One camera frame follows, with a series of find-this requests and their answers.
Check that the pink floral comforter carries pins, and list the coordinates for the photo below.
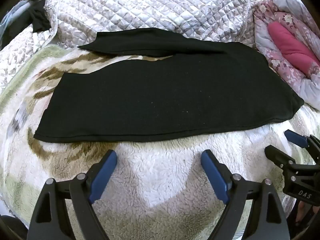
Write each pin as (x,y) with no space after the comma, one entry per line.
(277,61)

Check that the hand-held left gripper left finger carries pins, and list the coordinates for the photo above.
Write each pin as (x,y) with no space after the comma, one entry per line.
(103,170)

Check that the quilted patterned bedspread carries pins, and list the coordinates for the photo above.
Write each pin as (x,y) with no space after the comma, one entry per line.
(150,5)

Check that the black pants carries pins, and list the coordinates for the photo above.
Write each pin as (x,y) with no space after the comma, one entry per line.
(162,100)

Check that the floral fleece blanket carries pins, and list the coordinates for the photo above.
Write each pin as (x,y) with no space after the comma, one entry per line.
(155,170)

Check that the pink cloth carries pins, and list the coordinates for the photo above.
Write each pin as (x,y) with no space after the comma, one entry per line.
(292,45)

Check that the white rail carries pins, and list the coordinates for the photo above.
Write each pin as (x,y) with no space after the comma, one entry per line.
(35,1)

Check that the pale grey-blue hanging garment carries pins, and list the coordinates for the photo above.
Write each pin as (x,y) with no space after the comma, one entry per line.
(12,22)

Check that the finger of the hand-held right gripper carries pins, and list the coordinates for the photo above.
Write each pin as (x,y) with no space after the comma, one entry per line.
(277,156)
(296,138)

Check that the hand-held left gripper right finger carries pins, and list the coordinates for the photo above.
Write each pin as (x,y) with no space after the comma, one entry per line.
(213,172)

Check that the black hanging garment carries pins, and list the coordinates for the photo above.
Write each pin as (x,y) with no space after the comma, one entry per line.
(40,20)

